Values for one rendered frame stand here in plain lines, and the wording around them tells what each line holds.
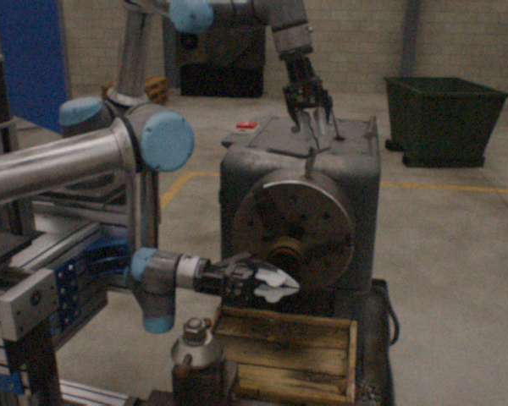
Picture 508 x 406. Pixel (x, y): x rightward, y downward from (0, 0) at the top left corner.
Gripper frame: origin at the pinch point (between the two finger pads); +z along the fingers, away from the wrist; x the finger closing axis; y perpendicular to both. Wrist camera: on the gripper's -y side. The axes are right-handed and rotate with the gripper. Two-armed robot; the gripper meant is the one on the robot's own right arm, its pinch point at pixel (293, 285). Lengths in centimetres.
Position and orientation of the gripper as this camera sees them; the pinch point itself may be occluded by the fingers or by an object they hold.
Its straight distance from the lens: 114.3
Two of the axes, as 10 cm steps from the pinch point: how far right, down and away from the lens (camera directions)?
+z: 9.7, 1.4, -2.0
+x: 0.7, -9.4, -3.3
